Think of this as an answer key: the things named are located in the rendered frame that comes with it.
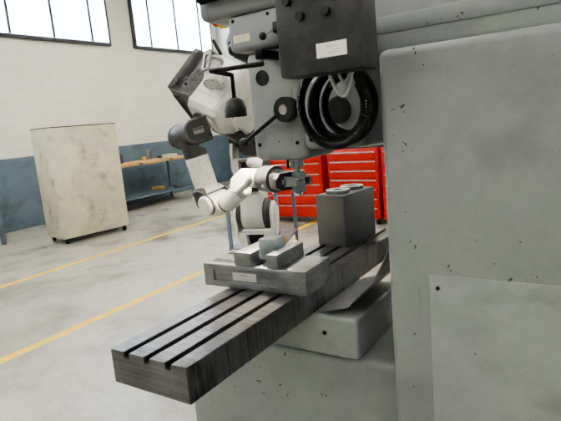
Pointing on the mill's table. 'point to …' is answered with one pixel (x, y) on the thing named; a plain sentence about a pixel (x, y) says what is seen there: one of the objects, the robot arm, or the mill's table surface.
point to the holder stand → (346, 215)
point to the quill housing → (269, 141)
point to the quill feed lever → (285, 106)
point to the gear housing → (237, 26)
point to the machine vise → (271, 271)
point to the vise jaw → (248, 256)
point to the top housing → (219, 12)
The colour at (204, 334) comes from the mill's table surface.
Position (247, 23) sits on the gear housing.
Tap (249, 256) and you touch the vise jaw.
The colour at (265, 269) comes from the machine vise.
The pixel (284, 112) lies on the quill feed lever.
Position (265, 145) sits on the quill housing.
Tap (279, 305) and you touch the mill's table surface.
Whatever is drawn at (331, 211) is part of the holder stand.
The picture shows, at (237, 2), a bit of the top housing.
